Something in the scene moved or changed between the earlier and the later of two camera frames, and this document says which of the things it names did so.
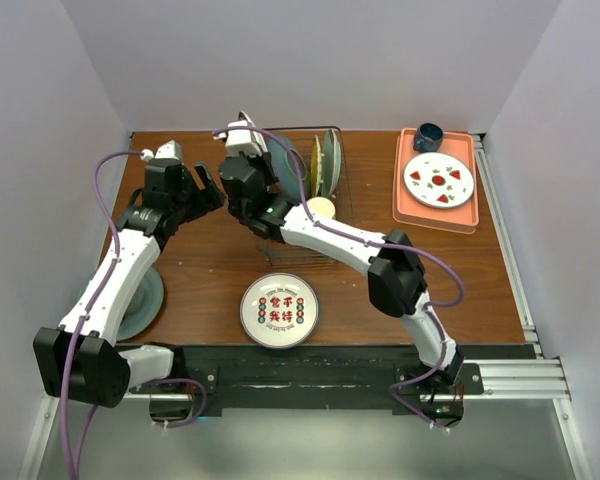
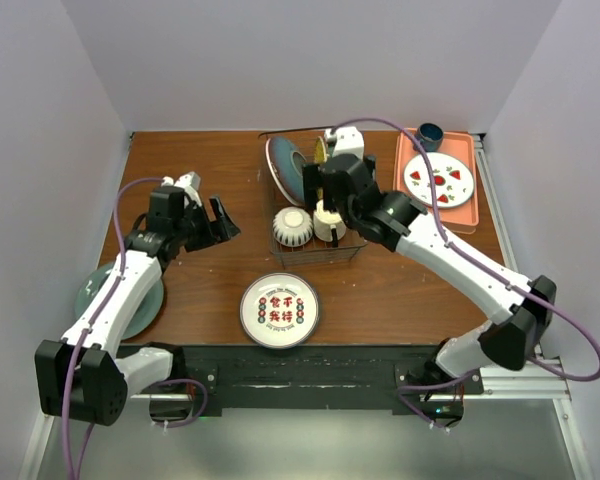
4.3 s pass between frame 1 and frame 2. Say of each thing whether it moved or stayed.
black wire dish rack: stayed
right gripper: moved
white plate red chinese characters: stayed
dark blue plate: stayed
